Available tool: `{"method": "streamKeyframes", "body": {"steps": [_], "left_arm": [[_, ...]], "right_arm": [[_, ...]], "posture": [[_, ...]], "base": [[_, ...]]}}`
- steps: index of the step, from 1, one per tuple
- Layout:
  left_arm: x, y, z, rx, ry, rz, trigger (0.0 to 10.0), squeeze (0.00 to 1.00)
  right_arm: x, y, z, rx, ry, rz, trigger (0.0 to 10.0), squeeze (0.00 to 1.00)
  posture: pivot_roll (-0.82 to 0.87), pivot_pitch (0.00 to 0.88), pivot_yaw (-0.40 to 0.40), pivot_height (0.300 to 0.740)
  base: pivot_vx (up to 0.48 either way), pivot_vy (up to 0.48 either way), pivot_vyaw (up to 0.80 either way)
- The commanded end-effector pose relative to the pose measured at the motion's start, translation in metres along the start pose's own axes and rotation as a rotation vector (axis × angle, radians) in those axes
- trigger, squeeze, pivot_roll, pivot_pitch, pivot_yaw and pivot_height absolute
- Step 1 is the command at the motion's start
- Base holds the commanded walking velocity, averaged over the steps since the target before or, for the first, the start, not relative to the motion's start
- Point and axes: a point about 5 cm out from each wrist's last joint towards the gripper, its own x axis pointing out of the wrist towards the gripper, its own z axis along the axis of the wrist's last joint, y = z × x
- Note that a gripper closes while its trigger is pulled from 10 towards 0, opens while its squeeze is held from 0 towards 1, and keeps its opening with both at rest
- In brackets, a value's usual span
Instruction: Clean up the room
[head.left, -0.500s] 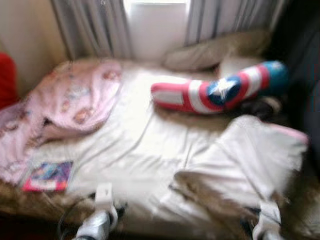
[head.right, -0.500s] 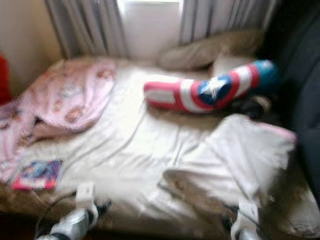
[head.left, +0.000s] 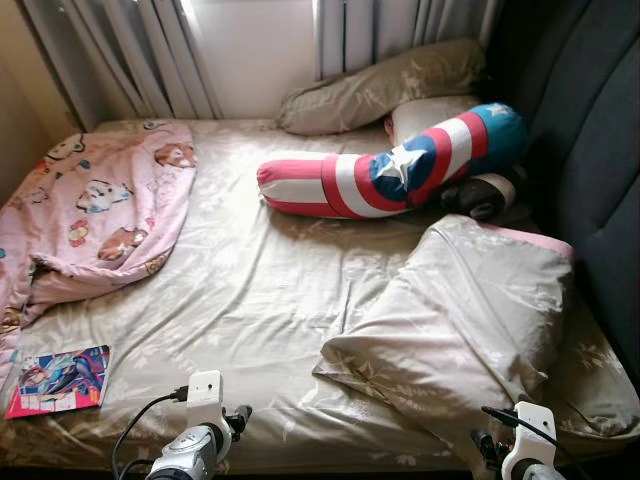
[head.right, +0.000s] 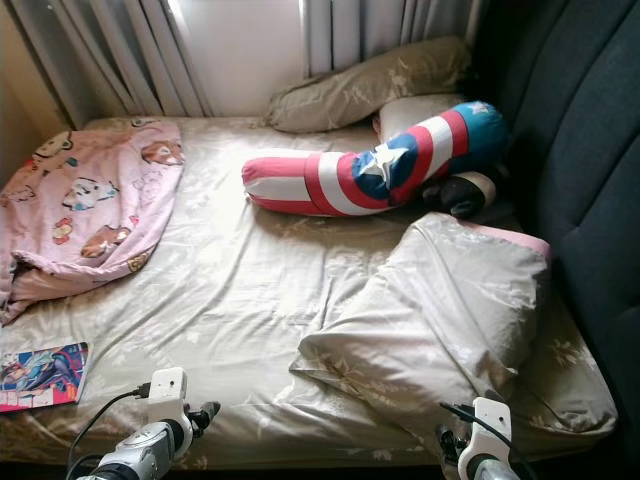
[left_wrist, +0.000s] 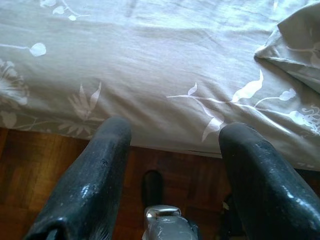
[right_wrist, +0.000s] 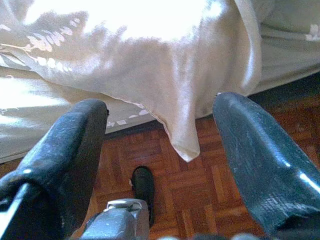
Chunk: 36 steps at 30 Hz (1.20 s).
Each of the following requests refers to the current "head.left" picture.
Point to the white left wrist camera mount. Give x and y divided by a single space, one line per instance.
205 395

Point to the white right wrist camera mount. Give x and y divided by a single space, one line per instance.
528 435

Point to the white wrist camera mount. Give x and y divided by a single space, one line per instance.
528 435
205 395

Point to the dark blue upholstered headboard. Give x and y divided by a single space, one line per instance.
590 150

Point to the white pillow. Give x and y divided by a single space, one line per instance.
425 115

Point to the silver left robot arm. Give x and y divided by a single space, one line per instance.
190 455

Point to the pink cartoon print blanket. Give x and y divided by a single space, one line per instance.
90 200

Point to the black plush toy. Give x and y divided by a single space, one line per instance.
480 195

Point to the colourful comic book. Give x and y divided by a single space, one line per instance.
60 380

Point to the bed with grey floral sheet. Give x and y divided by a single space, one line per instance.
260 290

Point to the grey pleated curtain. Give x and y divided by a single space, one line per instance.
400 30
120 50

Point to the star and stripes bolster pillow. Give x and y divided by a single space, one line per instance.
340 180

